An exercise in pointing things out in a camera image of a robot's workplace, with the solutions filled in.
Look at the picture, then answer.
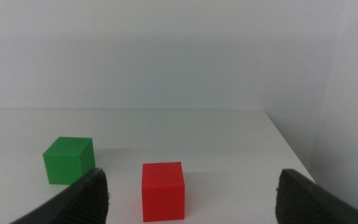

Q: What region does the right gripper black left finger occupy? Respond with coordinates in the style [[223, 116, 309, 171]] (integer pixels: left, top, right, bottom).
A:
[[9, 167, 110, 224]]

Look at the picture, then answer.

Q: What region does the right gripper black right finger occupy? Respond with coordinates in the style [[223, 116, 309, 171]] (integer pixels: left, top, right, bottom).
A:
[[275, 168, 358, 224]]

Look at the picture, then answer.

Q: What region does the green cube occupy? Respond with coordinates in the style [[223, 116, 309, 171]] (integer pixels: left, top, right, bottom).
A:
[[42, 136, 96, 186]]

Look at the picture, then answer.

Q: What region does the red cube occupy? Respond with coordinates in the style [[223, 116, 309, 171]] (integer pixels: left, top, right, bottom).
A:
[[141, 161, 186, 223]]

